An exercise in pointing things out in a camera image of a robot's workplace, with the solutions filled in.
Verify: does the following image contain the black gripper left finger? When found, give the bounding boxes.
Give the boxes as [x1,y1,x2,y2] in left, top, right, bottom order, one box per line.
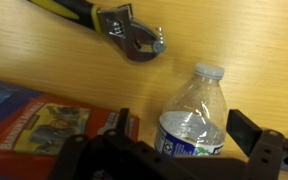
[49,107,142,180]

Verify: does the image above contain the clear plastic water bottle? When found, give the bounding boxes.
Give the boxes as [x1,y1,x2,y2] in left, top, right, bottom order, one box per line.
[153,62,228,159]

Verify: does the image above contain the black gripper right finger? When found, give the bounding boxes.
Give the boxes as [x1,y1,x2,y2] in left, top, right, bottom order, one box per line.
[225,108,286,180]

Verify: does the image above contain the black handled adjustable wrench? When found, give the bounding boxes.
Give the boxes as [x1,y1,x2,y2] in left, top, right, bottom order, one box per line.
[27,0,168,63]

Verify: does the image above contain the blue printed cardboard box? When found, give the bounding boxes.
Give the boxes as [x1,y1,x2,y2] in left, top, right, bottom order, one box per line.
[0,76,141,180]

